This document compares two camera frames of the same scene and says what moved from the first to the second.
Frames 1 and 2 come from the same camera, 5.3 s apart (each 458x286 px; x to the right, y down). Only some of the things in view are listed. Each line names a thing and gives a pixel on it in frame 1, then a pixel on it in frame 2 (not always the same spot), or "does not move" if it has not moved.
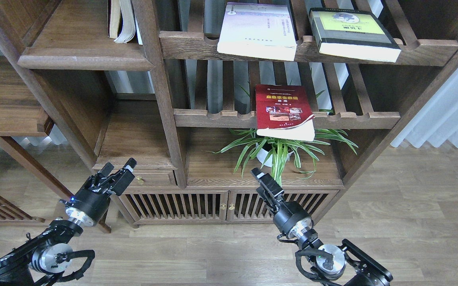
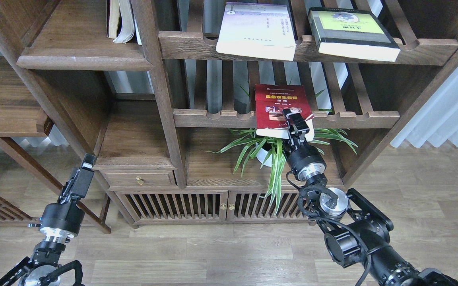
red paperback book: x=284 y=112 does not move
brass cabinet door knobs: x=223 y=207 does not move
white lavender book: x=264 y=30 does not move
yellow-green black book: x=354 y=34 does not move
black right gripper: x=289 y=216 → x=305 y=160
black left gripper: x=94 y=198 → x=65 y=217
